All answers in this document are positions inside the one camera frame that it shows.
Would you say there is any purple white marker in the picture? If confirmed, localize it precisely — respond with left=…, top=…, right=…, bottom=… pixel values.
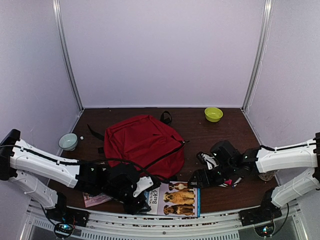
left=232, top=177, right=243, bottom=189

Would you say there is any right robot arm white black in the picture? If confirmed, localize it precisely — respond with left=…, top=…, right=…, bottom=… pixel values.
left=187, top=133, right=320, bottom=221

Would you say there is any left aluminium frame post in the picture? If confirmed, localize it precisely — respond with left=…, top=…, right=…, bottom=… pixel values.
left=52, top=0, right=84, bottom=112

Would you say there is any pale blue ceramic bowl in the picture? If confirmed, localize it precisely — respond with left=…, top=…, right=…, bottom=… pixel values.
left=58, top=133, right=78, bottom=151

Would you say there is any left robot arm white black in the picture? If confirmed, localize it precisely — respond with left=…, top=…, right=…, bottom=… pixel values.
left=0, top=129, right=154, bottom=222

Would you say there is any pink black highlighter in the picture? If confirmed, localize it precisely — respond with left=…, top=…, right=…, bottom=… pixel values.
left=221, top=179, right=233, bottom=187

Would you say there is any lime green bowl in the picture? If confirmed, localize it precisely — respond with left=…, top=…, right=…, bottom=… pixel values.
left=204, top=107, right=224, bottom=123

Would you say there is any patterned mug orange inside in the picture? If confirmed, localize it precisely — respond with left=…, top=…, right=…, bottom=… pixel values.
left=258, top=170, right=278, bottom=182

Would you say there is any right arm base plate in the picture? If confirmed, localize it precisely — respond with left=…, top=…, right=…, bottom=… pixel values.
left=239, top=207, right=282, bottom=226

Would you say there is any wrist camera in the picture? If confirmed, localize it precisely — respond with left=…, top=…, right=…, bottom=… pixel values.
left=132, top=176, right=160, bottom=198
left=196, top=151, right=219, bottom=170

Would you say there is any aluminium frame post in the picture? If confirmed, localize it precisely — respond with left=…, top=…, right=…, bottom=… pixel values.
left=52, top=0, right=84, bottom=112
left=241, top=0, right=274, bottom=113

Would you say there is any right aluminium frame post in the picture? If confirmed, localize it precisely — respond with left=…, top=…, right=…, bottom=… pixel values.
left=241, top=0, right=274, bottom=113

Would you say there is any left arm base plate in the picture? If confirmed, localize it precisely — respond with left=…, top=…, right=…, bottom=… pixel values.
left=46, top=208, right=90, bottom=227

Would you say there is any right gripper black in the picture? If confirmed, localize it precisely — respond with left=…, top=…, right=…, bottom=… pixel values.
left=187, top=162, right=236, bottom=190

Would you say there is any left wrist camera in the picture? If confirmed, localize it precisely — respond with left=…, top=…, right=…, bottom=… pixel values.
left=132, top=176, right=160, bottom=198

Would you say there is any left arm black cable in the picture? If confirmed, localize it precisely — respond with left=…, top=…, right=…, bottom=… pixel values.
left=12, top=144, right=171, bottom=181

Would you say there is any red backpack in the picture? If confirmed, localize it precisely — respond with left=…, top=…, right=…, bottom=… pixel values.
left=89, top=111, right=186, bottom=179

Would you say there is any small pink illustrated book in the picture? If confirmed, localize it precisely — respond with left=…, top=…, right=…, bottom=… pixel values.
left=82, top=192, right=112, bottom=208

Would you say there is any dog book Why Dogs Bark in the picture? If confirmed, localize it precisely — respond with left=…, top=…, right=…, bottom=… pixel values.
left=142, top=181, right=201, bottom=218

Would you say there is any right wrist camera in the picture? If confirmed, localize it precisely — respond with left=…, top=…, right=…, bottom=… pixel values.
left=196, top=151, right=219, bottom=170

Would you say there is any front aluminium rail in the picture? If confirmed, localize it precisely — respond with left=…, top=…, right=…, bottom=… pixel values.
left=17, top=200, right=311, bottom=240

